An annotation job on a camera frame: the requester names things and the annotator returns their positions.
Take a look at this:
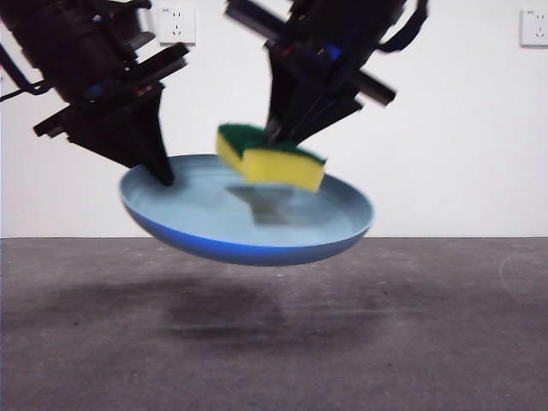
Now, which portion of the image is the yellow sponge with green pad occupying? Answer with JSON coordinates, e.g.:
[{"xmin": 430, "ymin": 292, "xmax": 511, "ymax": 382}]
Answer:
[{"xmin": 215, "ymin": 122, "xmax": 329, "ymax": 194}]

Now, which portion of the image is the light blue round plate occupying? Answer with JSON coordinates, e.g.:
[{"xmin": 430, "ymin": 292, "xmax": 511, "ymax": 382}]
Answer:
[{"xmin": 118, "ymin": 153, "xmax": 377, "ymax": 267}]

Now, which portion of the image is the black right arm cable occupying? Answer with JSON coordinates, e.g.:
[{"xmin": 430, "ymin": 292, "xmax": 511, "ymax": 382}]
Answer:
[{"xmin": 376, "ymin": 0, "xmax": 430, "ymax": 55}]

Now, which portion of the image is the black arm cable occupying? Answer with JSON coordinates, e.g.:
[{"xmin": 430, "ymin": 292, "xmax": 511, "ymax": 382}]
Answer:
[
  {"xmin": 0, "ymin": 42, "xmax": 51, "ymax": 103},
  {"xmin": 376, "ymin": 0, "xmax": 430, "ymax": 55}
]

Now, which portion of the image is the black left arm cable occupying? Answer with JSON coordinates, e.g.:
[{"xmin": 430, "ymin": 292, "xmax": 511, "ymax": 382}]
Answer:
[{"xmin": 0, "ymin": 42, "xmax": 51, "ymax": 103}]

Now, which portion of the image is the white wall socket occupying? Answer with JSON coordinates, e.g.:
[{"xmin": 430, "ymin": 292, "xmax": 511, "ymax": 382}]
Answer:
[
  {"xmin": 520, "ymin": 8, "xmax": 548, "ymax": 48},
  {"xmin": 153, "ymin": 4, "xmax": 198, "ymax": 47}
]

